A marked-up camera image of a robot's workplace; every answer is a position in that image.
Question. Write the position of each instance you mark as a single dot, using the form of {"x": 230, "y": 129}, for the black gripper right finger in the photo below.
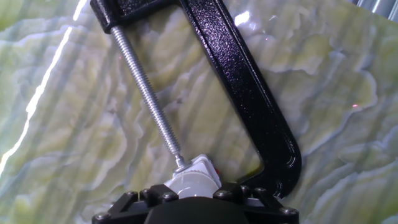
{"x": 267, "y": 208}

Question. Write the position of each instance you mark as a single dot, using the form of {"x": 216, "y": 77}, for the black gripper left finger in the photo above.
{"x": 130, "y": 208}

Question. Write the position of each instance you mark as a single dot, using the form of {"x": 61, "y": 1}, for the white light bulb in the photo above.
{"x": 192, "y": 186}

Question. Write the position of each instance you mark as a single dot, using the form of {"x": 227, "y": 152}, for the green marble pattern mat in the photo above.
{"x": 326, "y": 140}

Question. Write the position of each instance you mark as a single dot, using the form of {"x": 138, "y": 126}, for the black C-clamp with steel screw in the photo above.
{"x": 242, "y": 81}

